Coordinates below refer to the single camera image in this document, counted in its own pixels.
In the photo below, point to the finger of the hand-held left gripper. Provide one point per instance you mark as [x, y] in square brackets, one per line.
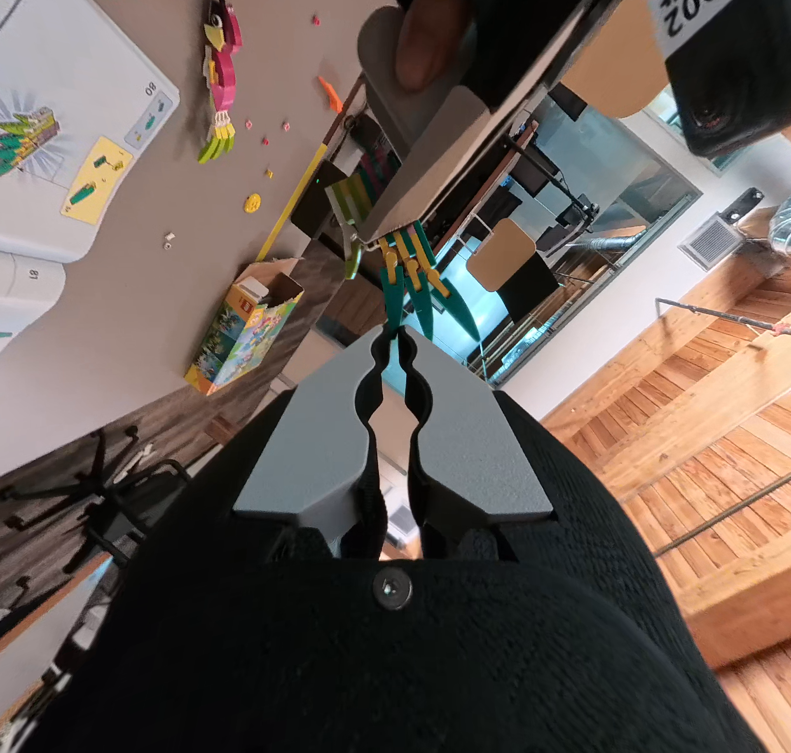
[432, 159]

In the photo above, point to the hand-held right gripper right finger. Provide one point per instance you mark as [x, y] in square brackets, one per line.
[476, 456]

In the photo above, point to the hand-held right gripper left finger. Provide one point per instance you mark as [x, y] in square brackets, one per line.
[303, 456]

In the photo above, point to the multicoloured lego wing assembly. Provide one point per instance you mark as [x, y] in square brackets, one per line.
[420, 295]

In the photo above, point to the orange lego beak piece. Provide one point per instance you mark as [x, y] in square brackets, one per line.
[331, 94]

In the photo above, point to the colourful cardboard lego box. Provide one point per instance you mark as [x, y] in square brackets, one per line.
[247, 332]

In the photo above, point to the yellow round lego piece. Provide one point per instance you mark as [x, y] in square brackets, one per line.
[252, 203]

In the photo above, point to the pink lego bird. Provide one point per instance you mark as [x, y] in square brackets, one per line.
[222, 79]

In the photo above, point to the lego instruction booklet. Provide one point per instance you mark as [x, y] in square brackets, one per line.
[68, 116]

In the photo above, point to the person's left hand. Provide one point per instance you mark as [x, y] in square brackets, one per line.
[432, 36]

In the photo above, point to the tan wooden chair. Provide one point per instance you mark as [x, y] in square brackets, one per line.
[500, 255]
[618, 60]

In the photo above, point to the black box with green lights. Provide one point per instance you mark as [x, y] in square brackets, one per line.
[315, 203]

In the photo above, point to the yellow tape strip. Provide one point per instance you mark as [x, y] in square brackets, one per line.
[290, 209]

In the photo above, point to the black office chair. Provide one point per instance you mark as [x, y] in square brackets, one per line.
[105, 505]

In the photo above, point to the grey wall air vent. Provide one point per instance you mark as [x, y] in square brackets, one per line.
[710, 243]

